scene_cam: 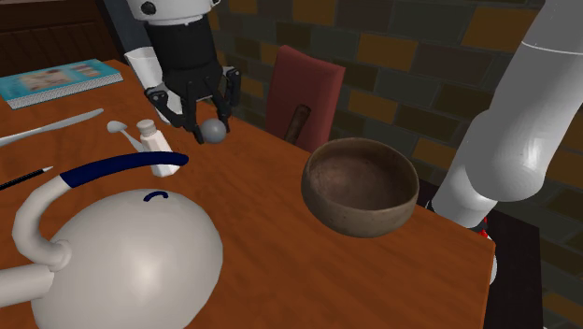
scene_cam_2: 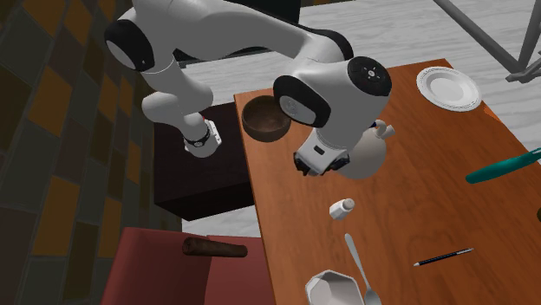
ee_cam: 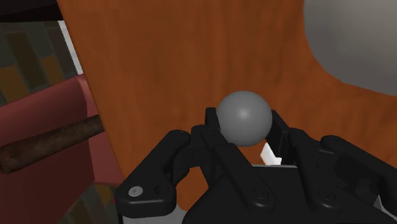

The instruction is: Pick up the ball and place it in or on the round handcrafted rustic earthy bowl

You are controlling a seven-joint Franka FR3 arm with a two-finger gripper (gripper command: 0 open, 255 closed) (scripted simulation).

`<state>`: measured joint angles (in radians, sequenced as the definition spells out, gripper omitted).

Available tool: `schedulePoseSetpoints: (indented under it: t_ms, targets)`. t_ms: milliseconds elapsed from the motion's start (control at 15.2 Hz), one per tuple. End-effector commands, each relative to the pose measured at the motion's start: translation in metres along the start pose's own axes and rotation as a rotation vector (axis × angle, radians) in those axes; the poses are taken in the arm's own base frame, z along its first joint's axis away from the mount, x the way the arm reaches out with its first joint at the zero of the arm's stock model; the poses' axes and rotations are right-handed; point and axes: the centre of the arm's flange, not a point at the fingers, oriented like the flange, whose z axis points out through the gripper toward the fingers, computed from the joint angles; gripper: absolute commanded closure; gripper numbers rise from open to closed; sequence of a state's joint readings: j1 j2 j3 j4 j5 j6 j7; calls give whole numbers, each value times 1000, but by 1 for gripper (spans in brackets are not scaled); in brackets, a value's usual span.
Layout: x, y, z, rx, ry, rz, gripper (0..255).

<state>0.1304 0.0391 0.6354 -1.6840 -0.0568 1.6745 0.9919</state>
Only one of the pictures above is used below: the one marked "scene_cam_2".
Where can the white salt shaker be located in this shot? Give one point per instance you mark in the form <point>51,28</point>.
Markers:
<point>339,209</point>

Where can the white round plate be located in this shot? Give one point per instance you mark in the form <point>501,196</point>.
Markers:
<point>448,88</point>

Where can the dark robot stand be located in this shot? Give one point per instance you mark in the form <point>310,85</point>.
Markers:
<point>198,186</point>

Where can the brown wooden table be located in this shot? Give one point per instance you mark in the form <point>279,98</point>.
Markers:
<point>422,190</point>

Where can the red armchair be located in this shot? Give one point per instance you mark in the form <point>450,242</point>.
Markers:
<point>156,274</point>

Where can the beige kettle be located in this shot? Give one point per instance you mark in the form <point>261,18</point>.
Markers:
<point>365,158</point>

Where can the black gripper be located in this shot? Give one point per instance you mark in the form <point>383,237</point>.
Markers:
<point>301,166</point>

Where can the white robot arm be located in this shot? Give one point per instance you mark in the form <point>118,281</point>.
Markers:
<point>236,29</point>

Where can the brown wooden bowl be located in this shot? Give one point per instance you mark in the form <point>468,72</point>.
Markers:
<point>264,120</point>

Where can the white octagonal bowl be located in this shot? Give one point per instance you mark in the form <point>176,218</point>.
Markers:
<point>334,289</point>

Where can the black pen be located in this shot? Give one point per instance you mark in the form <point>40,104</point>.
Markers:
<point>443,256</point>

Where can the silver fork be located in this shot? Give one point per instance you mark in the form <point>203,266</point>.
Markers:
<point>359,266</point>

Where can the grey metal frame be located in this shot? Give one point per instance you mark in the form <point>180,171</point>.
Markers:
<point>486,40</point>

